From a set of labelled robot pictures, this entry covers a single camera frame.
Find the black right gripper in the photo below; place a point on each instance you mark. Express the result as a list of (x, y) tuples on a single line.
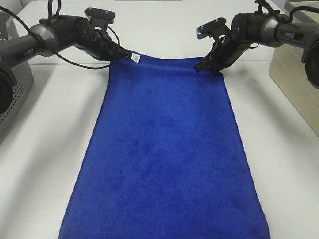
[(224, 53)]

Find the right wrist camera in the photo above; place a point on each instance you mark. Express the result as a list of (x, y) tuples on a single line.
[(214, 29)]

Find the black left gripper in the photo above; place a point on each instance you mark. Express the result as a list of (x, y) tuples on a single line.
[(93, 39)]

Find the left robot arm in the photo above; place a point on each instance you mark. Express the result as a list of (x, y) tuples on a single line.
[(49, 38)]

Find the blue microfibre towel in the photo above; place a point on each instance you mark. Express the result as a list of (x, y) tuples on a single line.
[(165, 160)]

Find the grey perforated plastic basket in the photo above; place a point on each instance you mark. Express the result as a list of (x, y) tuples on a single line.
[(15, 82)]

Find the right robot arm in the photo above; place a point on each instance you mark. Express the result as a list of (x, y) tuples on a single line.
[(263, 29)]

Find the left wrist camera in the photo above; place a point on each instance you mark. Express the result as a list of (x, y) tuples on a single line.
[(100, 18)]

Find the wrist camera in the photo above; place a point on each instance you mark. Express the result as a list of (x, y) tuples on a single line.
[(100, 18), (214, 29)]

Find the beige bin with grey rim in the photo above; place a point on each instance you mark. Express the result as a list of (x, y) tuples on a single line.
[(288, 68)]

